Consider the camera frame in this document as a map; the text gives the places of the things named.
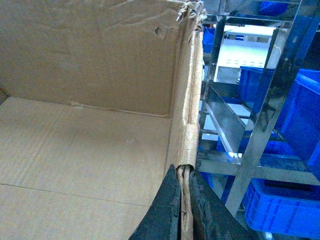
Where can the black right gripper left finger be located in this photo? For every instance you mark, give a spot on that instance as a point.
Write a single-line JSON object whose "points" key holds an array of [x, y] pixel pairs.
{"points": [[161, 222]]}

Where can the brown cardboard box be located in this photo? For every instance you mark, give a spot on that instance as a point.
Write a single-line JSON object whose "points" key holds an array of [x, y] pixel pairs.
{"points": [[97, 99]]}

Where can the blue plastic bin middle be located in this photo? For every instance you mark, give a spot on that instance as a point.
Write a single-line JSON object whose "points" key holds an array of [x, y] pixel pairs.
{"points": [[285, 208]]}

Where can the blue plastic bin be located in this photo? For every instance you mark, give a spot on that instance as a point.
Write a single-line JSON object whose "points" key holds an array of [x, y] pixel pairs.
{"points": [[299, 120], [285, 208]]}

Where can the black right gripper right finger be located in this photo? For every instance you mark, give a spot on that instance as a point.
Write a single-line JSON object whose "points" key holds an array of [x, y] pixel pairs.
{"points": [[211, 219]]}

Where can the stainless steel shelf rack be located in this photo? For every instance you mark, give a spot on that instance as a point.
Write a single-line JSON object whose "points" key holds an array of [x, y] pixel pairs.
{"points": [[244, 143]]}

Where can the blue plastic bin upper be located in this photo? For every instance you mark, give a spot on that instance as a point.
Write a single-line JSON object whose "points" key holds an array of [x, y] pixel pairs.
{"points": [[299, 120]]}

